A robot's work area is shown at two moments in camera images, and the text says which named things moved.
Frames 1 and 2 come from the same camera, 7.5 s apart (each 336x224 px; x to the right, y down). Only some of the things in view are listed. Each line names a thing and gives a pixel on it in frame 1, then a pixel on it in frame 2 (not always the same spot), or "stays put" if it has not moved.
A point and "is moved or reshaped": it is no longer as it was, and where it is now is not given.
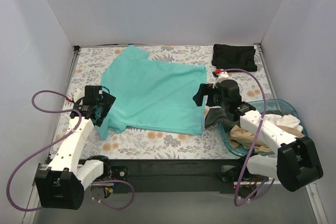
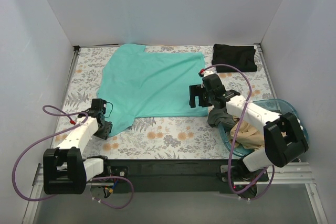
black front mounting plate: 180,176 stays put
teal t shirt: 152,95 is moved or reshaped
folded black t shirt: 226,56 stays put
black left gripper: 106,108 → 105,130
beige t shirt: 243,139 stays put
